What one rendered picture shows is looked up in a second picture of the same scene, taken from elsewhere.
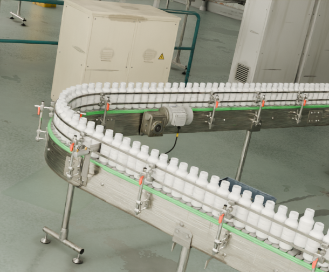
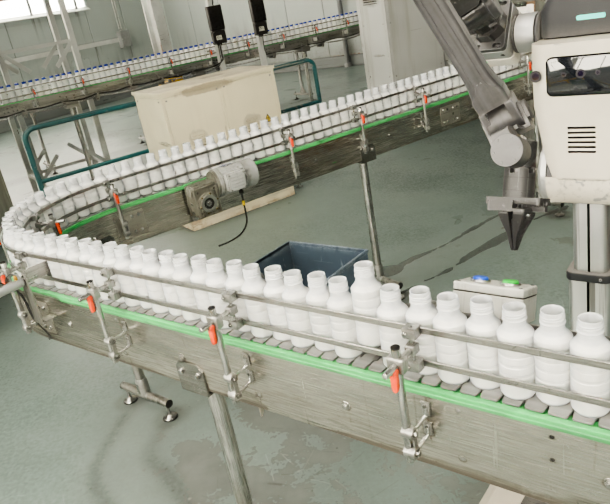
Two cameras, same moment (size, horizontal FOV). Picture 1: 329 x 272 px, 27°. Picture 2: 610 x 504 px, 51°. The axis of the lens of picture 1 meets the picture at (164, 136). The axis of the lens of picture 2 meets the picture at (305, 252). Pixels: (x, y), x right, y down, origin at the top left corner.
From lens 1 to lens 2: 177 cm
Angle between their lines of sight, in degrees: 8
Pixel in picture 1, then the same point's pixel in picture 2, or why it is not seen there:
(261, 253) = (310, 378)
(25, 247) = (101, 419)
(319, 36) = not seen: hidden behind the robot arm
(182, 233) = (188, 374)
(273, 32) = (401, 46)
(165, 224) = (164, 364)
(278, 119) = (397, 133)
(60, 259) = (147, 422)
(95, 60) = not seen: hidden behind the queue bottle
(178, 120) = (234, 181)
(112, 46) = (202, 126)
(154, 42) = (252, 105)
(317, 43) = not seen: hidden behind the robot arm
